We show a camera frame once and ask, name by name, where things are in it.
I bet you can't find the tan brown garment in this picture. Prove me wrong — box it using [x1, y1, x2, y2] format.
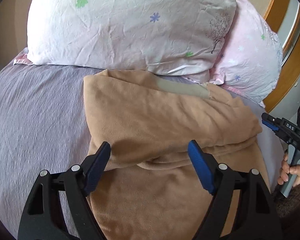
[83, 70, 268, 239]

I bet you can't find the person's right hand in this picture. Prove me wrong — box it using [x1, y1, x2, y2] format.
[277, 153, 300, 187]

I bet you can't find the pink floral pillow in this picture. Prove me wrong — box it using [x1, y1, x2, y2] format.
[183, 0, 282, 106]

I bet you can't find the wooden bed headboard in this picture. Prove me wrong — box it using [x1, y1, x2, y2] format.
[263, 0, 300, 112]

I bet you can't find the lavender bed sheet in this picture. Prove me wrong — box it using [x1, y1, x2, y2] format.
[0, 52, 286, 240]

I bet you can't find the white floral pillow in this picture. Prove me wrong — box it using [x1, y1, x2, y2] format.
[27, 0, 237, 76]

